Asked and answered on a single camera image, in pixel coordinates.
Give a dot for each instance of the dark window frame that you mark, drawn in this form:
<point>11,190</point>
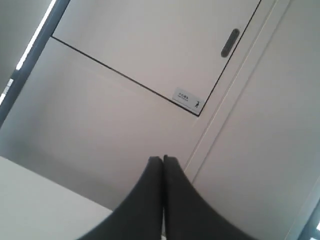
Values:
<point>25,28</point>

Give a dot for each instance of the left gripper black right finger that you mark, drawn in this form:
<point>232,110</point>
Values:
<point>187,215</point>

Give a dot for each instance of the white door label sticker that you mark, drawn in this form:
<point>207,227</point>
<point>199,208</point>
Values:
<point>188,101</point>

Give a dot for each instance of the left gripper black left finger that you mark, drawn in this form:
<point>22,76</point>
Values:
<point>140,215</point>

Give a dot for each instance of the dark recessed door handle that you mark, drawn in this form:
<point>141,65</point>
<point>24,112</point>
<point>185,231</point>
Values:
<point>230,43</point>

